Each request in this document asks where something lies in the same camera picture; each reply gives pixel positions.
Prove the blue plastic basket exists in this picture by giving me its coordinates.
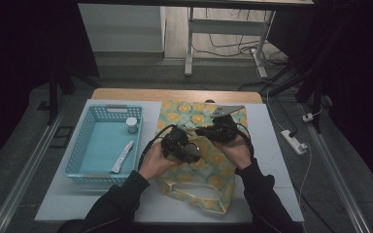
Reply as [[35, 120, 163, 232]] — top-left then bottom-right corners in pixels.
[[63, 104, 144, 186]]

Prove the white desk frame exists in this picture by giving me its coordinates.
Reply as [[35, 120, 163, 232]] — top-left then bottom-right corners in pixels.
[[184, 6, 277, 79]]

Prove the white tube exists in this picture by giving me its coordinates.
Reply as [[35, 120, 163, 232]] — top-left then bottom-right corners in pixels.
[[110, 140, 135, 174]]

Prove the left hand-held gripper cable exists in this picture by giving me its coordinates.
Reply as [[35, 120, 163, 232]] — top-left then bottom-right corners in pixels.
[[137, 123, 177, 171]]

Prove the person's left hand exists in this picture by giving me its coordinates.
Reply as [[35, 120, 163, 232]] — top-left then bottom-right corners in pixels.
[[138, 141, 183, 181]]

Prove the white power strip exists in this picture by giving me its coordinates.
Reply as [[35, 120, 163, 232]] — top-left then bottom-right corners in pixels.
[[280, 129, 309, 156]]

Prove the small jar with white lid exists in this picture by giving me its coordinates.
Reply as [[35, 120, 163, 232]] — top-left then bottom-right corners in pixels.
[[125, 116, 139, 134]]

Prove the right hand-held gripper cable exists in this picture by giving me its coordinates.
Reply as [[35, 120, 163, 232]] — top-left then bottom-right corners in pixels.
[[235, 121, 255, 158]]

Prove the white table mat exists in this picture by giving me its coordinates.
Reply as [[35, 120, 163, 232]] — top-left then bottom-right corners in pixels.
[[34, 99, 305, 224]]

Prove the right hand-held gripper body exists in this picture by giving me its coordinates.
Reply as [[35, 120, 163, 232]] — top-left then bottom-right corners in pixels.
[[207, 104, 246, 144]]

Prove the tangle of floor cables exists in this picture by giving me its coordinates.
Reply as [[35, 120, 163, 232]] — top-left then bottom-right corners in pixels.
[[192, 9, 289, 67]]

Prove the metal floor rail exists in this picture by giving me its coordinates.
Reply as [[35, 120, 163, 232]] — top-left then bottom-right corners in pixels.
[[299, 103, 372, 233], [0, 108, 70, 233]]

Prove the white cabinet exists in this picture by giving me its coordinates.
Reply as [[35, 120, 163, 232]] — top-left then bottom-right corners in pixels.
[[78, 3, 166, 53]]

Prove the black stand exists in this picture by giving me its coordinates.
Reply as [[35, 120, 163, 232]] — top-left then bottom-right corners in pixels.
[[261, 18, 336, 134], [47, 62, 101, 126]]

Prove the thin white cable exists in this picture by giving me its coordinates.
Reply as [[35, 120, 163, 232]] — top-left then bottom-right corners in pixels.
[[296, 144, 314, 208]]

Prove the black floor plate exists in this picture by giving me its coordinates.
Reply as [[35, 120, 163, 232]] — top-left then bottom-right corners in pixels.
[[50, 125, 76, 150]]

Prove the floral cloth tote bag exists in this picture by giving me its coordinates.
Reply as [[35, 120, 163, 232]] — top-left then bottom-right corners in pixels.
[[154, 99, 249, 216]]

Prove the hand-held gripper cable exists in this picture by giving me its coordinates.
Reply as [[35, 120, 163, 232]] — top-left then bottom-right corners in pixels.
[[235, 121, 255, 158], [137, 123, 177, 171]]

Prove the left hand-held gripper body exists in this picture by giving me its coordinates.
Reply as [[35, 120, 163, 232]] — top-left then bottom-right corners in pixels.
[[160, 125, 192, 161]]

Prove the person's right hand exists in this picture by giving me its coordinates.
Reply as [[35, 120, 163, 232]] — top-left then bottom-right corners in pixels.
[[211, 134, 254, 171]]

